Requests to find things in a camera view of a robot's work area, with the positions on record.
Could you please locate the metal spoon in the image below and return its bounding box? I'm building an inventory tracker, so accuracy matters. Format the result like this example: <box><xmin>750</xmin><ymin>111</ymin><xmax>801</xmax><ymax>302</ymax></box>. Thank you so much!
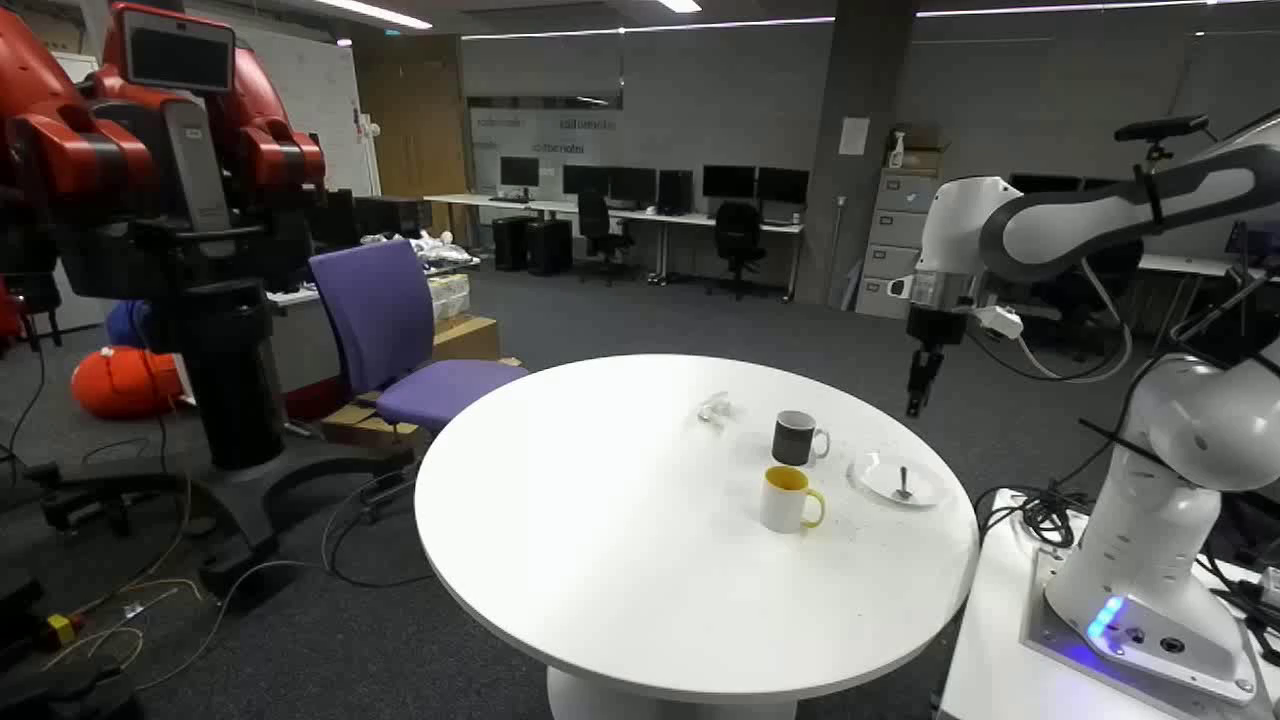
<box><xmin>895</xmin><ymin>463</ymin><xmax>911</xmax><ymax>501</ymax></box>

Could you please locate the round white table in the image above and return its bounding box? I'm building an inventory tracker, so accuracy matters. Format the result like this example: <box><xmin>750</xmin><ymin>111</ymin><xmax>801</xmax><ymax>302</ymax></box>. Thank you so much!
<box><xmin>416</xmin><ymin>353</ymin><xmax>977</xmax><ymax>720</ymax></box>

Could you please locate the grey filing cabinet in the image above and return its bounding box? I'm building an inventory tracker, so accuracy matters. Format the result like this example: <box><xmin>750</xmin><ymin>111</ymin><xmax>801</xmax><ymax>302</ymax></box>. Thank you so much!
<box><xmin>855</xmin><ymin>171</ymin><xmax>938</xmax><ymax>321</ymax></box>

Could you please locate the purple office chair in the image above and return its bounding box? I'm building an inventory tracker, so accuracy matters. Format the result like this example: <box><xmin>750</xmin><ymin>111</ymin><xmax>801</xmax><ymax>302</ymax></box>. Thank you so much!
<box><xmin>308</xmin><ymin>241</ymin><xmax>520</xmax><ymax>430</ymax></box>

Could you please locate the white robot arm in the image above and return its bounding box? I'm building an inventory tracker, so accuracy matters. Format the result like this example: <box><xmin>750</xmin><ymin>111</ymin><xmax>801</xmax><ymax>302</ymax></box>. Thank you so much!
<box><xmin>895</xmin><ymin>139</ymin><xmax>1280</xmax><ymax>682</ymax></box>

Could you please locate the black and white mug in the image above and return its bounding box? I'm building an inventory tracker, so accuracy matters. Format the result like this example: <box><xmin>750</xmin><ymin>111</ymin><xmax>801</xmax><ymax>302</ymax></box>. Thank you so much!
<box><xmin>773</xmin><ymin>409</ymin><xmax>833</xmax><ymax>467</ymax></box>

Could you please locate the orange beanbag ball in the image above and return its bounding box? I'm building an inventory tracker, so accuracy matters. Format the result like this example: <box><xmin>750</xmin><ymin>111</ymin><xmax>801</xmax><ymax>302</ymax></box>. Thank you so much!
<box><xmin>71</xmin><ymin>342</ymin><xmax>186</xmax><ymax>418</ymax></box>

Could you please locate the white mug yellow handle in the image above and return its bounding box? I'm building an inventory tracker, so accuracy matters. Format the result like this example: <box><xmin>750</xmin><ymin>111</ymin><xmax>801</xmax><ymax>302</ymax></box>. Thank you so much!
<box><xmin>762</xmin><ymin>463</ymin><xmax>827</xmax><ymax>531</ymax></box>

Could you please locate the red Baxter robot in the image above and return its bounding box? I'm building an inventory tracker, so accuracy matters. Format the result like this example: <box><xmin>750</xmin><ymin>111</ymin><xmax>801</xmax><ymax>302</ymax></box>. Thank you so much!
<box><xmin>0</xmin><ymin>0</ymin><xmax>332</xmax><ymax>565</ymax></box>

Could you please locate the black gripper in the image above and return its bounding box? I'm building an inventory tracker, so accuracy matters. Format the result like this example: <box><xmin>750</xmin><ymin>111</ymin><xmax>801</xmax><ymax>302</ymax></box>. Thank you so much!
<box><xmin>909</xmin><ymin>308</ymin><xmax>954</xmax><ymax>417</ymax></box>

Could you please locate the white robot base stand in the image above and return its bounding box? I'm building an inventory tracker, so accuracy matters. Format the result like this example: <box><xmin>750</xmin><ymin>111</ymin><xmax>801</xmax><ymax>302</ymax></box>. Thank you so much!
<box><xmin>941</xmin><ymin>487</ymin><xmax>1280</xmax><ymax>720</ymax></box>

